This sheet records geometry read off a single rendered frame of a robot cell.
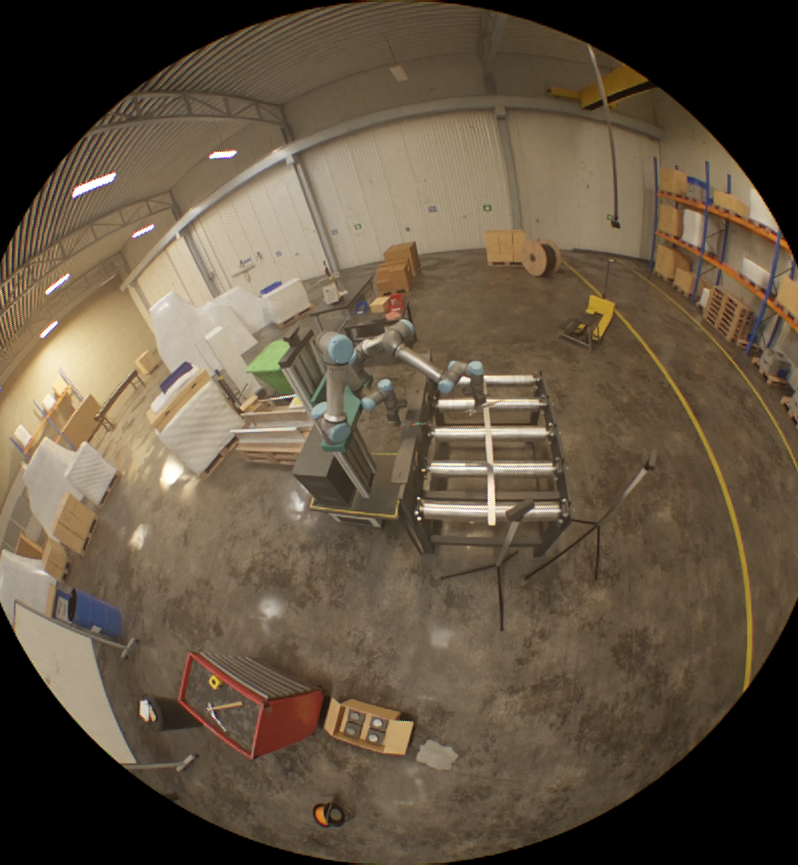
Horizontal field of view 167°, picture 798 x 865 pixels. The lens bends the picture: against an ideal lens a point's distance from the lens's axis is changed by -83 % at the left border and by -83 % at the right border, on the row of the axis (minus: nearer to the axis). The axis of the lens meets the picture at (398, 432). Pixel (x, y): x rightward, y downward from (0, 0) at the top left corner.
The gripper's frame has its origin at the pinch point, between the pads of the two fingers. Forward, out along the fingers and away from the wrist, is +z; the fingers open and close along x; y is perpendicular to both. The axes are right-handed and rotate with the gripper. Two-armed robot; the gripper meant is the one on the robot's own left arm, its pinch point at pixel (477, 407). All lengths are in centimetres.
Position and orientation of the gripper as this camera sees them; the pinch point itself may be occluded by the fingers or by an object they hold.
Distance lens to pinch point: 165.0
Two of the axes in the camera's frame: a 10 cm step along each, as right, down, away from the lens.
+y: 9.4, -3.5, 0.2
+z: 2.3, 6.5, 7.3
